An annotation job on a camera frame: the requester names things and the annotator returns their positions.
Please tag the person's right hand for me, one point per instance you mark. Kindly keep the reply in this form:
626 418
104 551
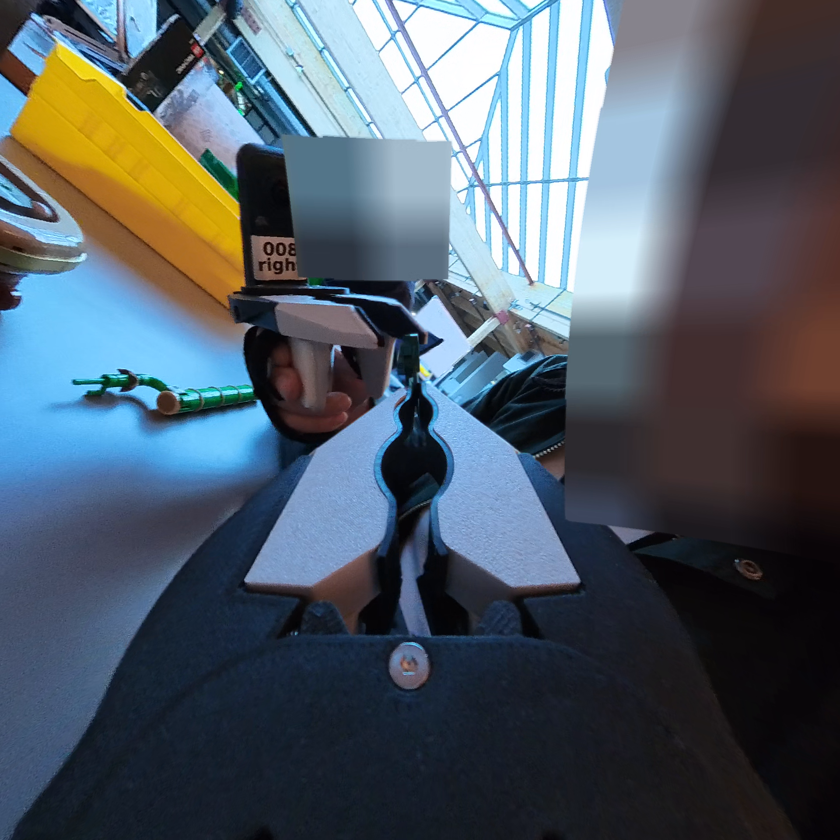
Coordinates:
285 387

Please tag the tan brick pot base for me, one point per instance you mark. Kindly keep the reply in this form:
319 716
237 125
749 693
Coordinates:
33 223

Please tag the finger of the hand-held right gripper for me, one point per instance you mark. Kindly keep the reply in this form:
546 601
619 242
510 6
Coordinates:
382 367
321 321

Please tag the small black toy box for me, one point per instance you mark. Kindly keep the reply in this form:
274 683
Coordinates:
164 59

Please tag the yellow parts bin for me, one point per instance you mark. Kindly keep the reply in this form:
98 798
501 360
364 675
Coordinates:
131 164

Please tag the green brick bamboo stalk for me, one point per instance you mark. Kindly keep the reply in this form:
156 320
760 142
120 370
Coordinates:
197 397

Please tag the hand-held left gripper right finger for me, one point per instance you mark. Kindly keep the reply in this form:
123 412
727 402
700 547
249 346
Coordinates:
505 525

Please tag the green parts bin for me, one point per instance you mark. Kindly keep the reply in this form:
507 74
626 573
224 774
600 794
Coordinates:
220 170

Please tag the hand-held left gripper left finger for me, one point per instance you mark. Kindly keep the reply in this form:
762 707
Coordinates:
321 525

